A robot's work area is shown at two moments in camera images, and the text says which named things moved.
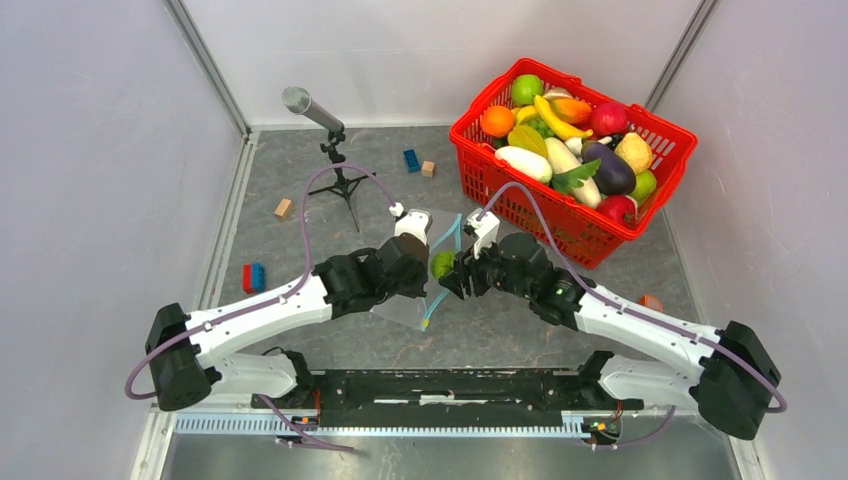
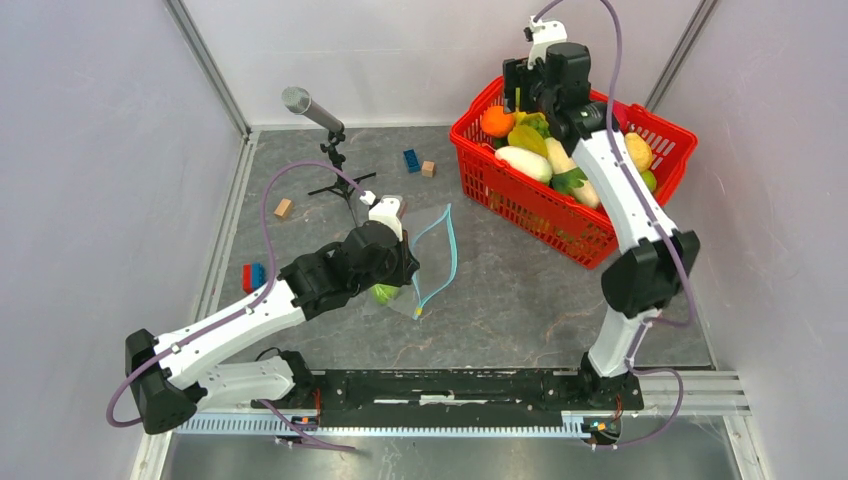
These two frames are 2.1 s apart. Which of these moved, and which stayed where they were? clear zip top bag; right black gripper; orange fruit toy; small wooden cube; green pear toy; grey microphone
Moved: clear zip top bag; right black gripper
Stayed: orange fruit toy; grey microphone; green pear toy; small wooden cube
